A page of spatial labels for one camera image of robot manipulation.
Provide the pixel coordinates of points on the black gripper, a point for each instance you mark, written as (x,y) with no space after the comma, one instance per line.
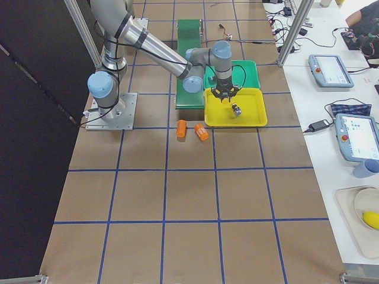
(224,84)

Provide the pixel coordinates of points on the yellow push button switch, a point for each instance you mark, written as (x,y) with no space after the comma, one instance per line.
(236,109)

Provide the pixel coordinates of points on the orange cylinder with 4680 print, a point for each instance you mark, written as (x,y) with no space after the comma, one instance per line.
(201,132)

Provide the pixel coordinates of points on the plain orange cylinder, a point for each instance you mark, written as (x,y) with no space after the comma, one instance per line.
(181,129)

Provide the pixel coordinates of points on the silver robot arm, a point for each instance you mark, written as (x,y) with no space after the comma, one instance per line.
(117,18)

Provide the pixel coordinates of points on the yellow plastic tray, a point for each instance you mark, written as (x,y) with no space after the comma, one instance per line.
(246,109)

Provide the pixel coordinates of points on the green plastic tray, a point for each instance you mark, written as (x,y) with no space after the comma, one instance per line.
(244,74)

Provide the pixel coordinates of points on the black power adapter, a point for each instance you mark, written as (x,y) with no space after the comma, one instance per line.
(317,126)

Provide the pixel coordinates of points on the upper teach pendant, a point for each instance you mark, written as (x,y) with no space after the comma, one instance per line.
(329,71)

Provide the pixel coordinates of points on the teach pendant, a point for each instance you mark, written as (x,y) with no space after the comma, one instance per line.
(329,71)
(357,137)

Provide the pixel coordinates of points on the blue patterned cloth pouch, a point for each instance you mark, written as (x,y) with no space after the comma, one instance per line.
(361,109)

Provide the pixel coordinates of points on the lower teach pendant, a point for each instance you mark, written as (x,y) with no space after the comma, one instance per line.
(357,137)

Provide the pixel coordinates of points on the person in black shirt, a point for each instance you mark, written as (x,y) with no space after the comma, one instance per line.
(364,25)

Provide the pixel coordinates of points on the blue plastic cup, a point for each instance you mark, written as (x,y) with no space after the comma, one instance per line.
(366,168)

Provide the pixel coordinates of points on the cream bowl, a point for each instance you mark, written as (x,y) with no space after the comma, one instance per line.
(366,200)

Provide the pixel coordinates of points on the yellow banana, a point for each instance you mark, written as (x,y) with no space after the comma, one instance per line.
(371,219)

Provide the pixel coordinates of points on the beige serving tray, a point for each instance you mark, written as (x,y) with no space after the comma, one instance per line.
(365,237)

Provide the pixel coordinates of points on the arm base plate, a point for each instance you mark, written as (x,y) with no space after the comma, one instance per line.
(143,22)
(120,118)

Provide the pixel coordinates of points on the aluminium frame post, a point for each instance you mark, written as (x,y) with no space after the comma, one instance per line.
(301,10)

